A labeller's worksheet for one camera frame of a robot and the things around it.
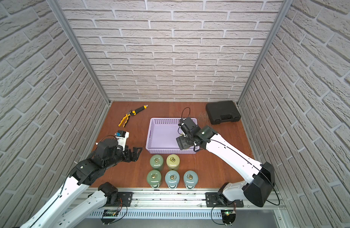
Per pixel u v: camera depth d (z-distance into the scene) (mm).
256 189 376
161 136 1001
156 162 777
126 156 621
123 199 743
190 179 726
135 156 640
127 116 1091
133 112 1102
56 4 696
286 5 684
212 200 731
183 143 669
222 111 1070
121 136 620
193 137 550
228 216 706
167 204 740
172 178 725
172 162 791
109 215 719
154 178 731
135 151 646
